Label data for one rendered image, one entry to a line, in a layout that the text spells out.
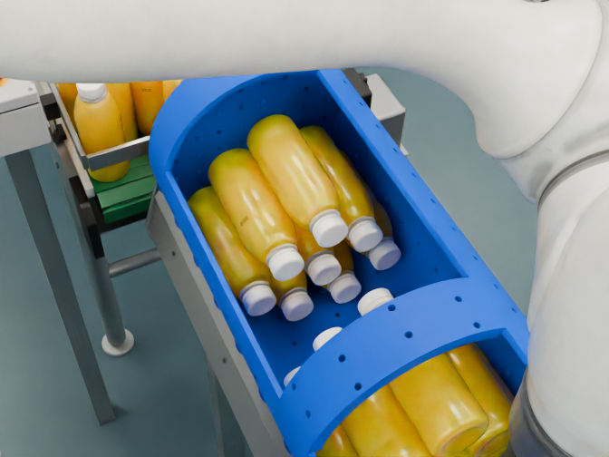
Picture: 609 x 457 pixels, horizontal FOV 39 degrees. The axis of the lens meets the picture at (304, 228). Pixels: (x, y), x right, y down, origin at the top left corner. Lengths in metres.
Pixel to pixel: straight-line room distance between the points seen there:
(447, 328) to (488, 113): 0.36
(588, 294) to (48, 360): 1.98
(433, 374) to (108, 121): 0.65
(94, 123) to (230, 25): 0.93
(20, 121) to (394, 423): 0.69
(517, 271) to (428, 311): 1.63
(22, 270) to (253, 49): 2.11
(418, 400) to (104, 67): 0.58
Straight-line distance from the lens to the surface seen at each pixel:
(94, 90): 1.27
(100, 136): 1.31
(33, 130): 1.30
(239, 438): 1.86
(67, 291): 1.72
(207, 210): 1.10
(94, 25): 0.35
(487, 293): 0.88
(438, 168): 2.65
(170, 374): 2.21
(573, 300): 0.40
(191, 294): 1.27
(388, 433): 0.88
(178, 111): 1.06
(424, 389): 0.86
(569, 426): 0.45
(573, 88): 0.47
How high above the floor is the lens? 1.91
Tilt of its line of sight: 51 degrees down
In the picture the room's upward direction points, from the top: 2 degrees clockwise
